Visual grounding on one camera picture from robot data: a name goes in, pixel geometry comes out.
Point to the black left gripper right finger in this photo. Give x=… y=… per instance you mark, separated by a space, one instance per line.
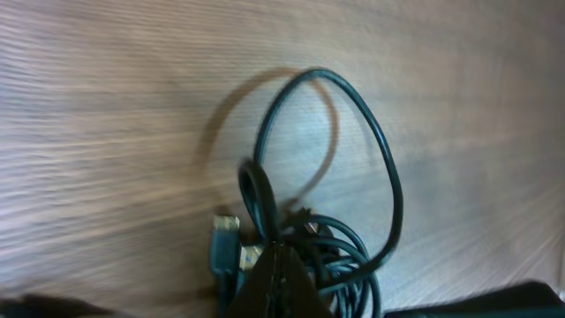
x=295 y=294

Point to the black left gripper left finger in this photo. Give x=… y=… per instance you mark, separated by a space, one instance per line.
x=258 y=296

